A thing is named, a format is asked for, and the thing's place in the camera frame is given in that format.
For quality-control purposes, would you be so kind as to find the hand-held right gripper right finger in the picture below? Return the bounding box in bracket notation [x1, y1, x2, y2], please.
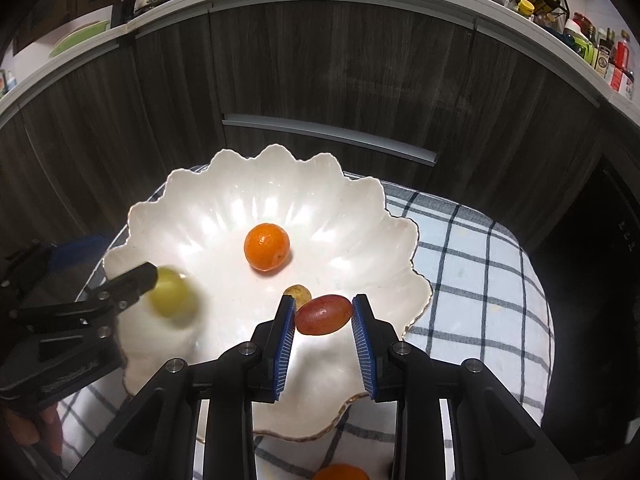
[351, 294, 581, 480]

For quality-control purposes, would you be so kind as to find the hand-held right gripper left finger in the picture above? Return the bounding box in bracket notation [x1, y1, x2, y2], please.
[65, 294, 297, 480]

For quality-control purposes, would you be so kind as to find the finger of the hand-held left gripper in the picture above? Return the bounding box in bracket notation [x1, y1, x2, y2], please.
[0, 234, 108, 306]
[10, 261, 160, 333]

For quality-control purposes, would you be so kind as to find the green round jujube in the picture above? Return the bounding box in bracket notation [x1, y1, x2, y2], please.
[147, 267, 198, 328]

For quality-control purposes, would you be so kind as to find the red grape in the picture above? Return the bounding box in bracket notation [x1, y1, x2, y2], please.
[295, 295, 352, 336]

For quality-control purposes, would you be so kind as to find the small tan longan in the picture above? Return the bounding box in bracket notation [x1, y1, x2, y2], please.
[283, 284, 313, 311]

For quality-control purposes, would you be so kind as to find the orange mandarin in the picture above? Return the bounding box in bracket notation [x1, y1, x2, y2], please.
[313, 463, 371, 480]
[244, 223, 291, 274]

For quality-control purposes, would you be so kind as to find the white scalloped bowl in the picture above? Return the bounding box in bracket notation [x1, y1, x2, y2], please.
[102, 144, 434, 442]

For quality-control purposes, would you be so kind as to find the person's left hand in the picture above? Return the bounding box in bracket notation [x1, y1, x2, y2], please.
[2, 402, 63, 458]

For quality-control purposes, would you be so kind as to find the white checked cloth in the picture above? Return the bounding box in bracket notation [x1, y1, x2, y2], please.
[55, 165, 555, 480]

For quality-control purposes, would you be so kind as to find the black built-in dishwasher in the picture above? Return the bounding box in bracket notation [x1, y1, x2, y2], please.
[520, 155, 640, 466]

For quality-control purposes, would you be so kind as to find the green dish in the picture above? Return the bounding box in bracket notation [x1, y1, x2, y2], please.
[49, 20, 111, 58]

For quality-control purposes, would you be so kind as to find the black knife block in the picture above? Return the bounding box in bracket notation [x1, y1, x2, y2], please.
[112, 0, 141, 26]

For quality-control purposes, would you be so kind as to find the dark wood-grain base cabinet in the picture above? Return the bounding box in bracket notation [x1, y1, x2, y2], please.
[0, 0, 606, 271]

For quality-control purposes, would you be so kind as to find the green plastic container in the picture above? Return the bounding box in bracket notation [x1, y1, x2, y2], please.
[565, 32, 596, 61]

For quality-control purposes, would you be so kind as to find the dark sauce bottle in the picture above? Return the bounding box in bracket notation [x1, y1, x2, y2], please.
[596, 30, 615, 78]

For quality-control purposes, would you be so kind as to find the red label bottle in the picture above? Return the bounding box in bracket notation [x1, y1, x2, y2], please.
[612, 30, 635, 93]

